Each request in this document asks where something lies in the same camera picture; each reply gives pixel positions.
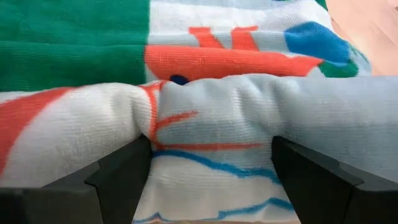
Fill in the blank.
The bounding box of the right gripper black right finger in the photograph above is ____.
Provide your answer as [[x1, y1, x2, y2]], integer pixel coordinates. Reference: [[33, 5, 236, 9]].
[[271, 136, 398, 224]]

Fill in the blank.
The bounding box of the colourful printed beach towel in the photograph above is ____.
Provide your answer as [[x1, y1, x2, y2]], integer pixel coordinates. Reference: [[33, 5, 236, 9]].
[[0, 0, 398, 224]]

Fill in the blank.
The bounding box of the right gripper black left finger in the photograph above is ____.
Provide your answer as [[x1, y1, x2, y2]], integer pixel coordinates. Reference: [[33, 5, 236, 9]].
[[43, 134, 153, 224]]

